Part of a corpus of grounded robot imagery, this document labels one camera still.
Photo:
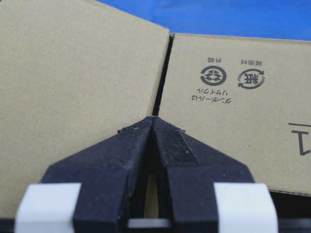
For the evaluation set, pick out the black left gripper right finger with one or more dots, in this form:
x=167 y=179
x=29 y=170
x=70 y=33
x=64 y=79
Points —
x=208 y=191

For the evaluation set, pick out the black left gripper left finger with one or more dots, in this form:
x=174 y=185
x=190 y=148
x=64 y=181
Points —
x=89 y=191

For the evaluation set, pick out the brown cardboard box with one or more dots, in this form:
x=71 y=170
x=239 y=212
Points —
x=74 y=72

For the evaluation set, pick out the blue table cloth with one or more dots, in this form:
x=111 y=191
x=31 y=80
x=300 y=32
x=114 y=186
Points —
x=281 y=19

